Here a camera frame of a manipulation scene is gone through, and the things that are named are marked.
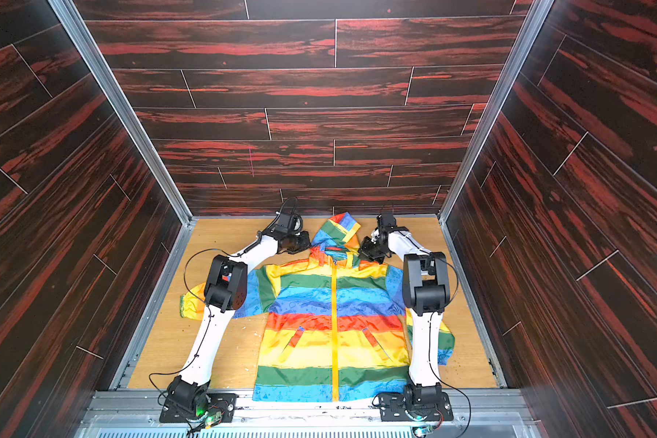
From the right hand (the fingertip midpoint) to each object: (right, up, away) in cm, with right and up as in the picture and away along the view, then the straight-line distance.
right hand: (365, 254), depth 106 cm
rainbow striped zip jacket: (-15, -23, -18) cm, 33 cm away
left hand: (-20, +5, +4) cm, 21 cm away
